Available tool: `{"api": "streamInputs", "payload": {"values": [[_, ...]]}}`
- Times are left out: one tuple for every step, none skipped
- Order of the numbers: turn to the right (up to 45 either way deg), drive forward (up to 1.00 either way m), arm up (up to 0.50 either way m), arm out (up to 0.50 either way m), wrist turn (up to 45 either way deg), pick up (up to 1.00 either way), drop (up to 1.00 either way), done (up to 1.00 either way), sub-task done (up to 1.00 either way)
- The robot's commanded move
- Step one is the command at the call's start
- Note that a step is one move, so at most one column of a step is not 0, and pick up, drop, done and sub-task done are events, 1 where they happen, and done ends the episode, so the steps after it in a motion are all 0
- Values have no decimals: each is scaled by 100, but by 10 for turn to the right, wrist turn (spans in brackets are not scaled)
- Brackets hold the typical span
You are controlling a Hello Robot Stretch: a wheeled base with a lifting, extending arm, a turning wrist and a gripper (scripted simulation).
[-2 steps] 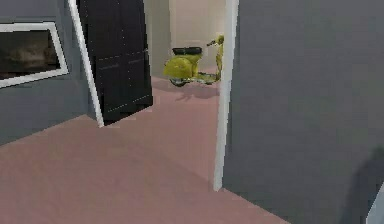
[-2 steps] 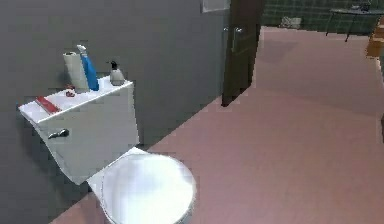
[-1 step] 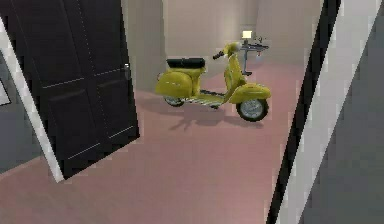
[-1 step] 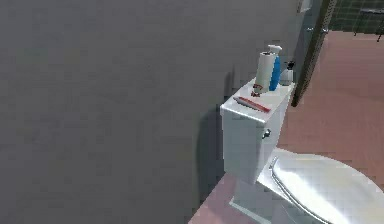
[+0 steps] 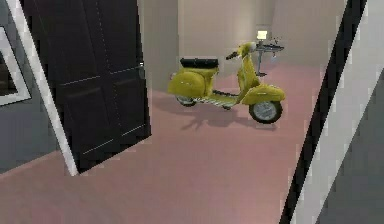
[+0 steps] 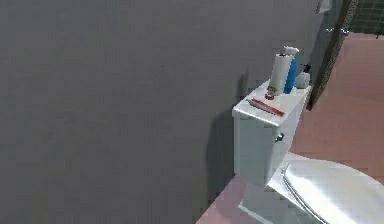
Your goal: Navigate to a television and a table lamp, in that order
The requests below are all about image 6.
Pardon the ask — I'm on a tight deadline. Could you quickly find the red flat brush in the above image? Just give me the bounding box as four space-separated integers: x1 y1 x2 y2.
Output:
246 97 286 118

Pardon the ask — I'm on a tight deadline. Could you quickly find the white toilet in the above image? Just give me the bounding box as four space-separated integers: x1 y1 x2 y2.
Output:
231 79 384 224

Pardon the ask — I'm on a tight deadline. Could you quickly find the small red white object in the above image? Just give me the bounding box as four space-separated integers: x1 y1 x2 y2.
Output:
264 85 278 101

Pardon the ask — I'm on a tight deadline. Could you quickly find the blue spray bottle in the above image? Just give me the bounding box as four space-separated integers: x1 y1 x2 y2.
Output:
283 45 300 95

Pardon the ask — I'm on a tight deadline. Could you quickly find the white towel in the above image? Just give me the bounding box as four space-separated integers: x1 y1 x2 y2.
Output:
315 0 334 15

